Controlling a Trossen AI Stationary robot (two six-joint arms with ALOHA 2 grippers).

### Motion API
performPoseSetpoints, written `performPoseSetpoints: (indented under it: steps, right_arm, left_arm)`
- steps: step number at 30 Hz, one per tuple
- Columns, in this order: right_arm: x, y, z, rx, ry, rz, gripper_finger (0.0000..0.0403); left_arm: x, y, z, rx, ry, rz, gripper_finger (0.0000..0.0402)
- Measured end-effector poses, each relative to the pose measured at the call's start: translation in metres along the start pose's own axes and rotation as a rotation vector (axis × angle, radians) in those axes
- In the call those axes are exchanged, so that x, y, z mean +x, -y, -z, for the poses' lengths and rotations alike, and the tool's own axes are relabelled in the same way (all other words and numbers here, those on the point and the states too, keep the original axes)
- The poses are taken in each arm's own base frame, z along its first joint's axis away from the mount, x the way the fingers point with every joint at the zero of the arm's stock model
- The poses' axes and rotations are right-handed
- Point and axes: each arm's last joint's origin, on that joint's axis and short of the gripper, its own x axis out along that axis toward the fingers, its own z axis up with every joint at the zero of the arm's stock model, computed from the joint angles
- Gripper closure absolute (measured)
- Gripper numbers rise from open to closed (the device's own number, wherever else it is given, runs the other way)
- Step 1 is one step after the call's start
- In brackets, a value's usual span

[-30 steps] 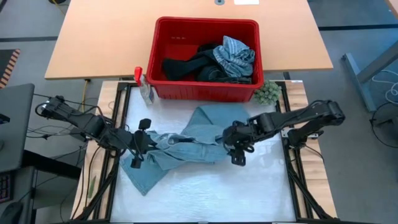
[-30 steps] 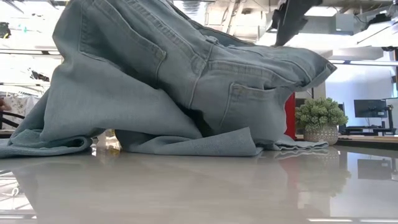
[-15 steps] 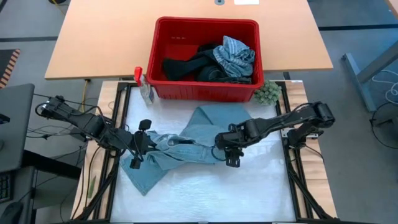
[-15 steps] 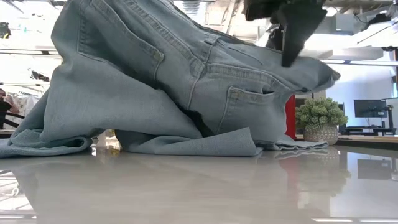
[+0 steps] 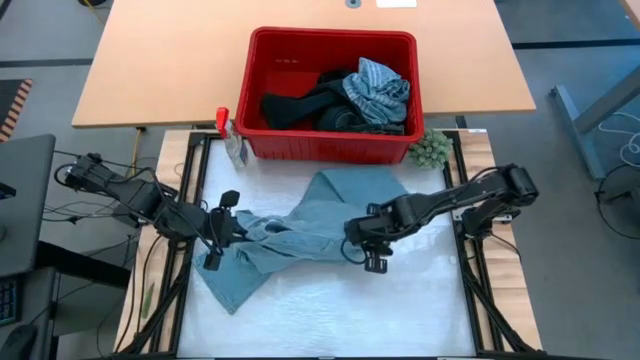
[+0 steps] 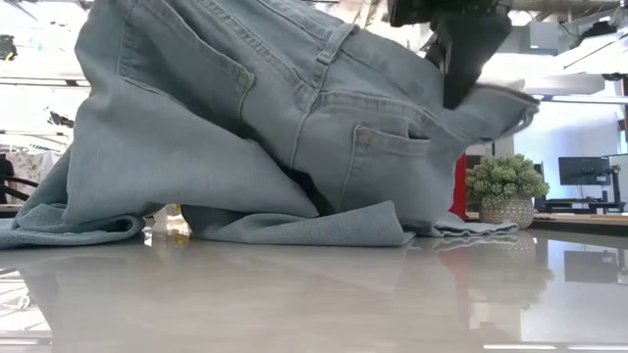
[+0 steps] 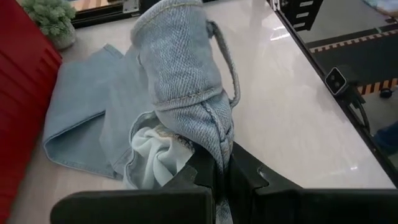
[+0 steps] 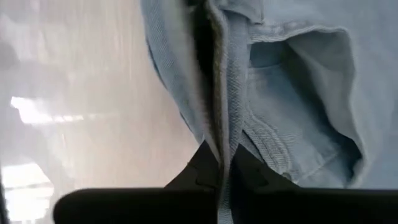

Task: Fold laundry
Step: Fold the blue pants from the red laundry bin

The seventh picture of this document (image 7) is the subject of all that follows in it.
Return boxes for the black camera cable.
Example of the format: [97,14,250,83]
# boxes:
[348,90,371,133]

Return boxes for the small green potted plant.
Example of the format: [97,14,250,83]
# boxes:
[21,0,77,50]

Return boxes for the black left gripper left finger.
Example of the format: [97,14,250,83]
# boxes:
[50,141,218,224]

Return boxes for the light blue denim jeans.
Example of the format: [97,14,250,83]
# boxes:
[42,0,242,224]

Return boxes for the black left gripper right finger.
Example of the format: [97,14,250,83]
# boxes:
[228,141,398,224]

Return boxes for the black floor mat striped edge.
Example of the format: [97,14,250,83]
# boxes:
[306,23,398,94]

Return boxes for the small black table camera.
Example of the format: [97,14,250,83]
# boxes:
[325,67,348,96]

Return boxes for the person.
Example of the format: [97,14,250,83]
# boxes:
[373,121,398,156]

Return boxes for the red plastic laundry bin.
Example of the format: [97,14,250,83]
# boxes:
[0,0,63,224]

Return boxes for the silver corner bracket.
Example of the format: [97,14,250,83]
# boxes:
[122,0,140,14]

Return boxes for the black chair caster wheel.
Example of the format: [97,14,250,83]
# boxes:
[379,88,394,100]

